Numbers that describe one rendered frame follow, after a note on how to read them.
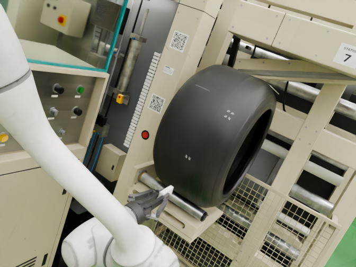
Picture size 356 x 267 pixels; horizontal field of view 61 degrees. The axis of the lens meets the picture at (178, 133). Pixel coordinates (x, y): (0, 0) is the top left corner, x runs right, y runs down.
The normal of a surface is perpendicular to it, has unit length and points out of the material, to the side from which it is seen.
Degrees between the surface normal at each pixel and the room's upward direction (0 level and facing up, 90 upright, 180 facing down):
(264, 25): 90
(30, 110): 83
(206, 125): 71
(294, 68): 90
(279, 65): 90
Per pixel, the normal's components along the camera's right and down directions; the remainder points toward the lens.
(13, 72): 0.84, 0.28
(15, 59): 0.95, 0.15
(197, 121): -0.34, -0.21
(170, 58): -0.48, 0.08
